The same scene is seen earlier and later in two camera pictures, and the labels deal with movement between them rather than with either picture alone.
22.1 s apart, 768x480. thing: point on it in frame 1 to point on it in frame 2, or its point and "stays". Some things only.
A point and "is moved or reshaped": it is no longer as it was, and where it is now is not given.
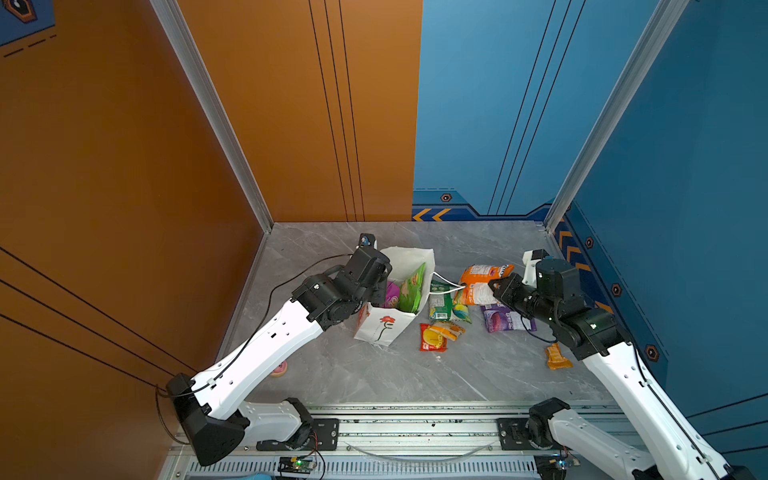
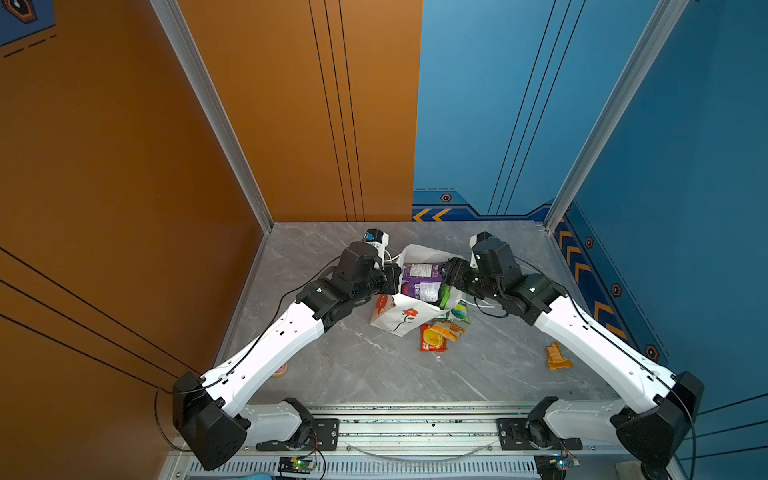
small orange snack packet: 555,359 stays
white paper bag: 384,325 is moved or reshaped
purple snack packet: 500,317 to 422,281
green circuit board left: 295,464 stays
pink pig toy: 280,370 stays
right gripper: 510,284 to 456,272
